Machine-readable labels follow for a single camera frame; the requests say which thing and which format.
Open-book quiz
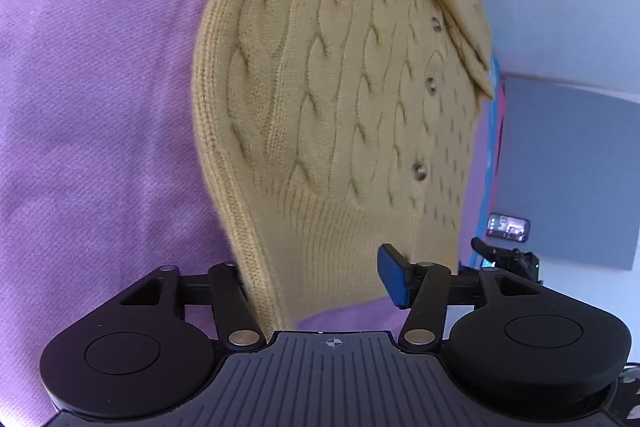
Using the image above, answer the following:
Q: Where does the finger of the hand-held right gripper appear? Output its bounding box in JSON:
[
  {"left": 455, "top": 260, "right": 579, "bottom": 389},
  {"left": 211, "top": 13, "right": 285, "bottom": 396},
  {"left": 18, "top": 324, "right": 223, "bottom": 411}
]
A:
[{"left": 471, "top": 237, "right": 497, "bottom": 265}]

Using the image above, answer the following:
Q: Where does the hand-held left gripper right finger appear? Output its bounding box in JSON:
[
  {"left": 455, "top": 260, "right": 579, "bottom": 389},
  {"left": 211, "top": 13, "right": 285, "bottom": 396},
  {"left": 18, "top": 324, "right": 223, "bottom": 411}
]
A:
[{"left": 377, "top": 243, "right": 551, "bottom": 353}]

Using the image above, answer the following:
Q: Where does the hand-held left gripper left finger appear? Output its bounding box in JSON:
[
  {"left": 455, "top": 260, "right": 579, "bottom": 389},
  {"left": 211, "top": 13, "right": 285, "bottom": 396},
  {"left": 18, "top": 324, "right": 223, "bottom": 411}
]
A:
[{"left": 107, "top": 261, "right": 267, "bottom": 352}]

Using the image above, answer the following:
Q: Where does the yellow cable-knit cardigan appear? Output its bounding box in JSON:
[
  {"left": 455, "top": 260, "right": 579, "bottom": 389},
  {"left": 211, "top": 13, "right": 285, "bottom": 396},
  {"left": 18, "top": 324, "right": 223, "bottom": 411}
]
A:
[{"left": 192, "top": 0, "right": 497, "bottom": 332}]

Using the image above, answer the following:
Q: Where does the black smartphone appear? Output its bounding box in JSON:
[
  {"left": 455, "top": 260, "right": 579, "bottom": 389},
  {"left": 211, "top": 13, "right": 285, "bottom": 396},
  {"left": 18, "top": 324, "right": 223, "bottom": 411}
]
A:
[{"left": 487, "top": 212, "right": 531, "bottom": 242}]

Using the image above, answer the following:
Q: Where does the grey panel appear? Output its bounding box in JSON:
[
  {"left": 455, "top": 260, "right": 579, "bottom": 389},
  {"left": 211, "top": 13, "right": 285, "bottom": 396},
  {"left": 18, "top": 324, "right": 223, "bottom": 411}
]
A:
[{"left": 492, "top": 76, "right": 640, "bottom": 269}]

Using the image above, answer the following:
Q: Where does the floral bedsheet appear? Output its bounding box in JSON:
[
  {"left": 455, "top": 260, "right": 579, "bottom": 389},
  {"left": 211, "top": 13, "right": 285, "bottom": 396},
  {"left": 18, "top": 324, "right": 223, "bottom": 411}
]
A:
[{"left": 0, "top": 0, "right": 501, "bottom": 427}]

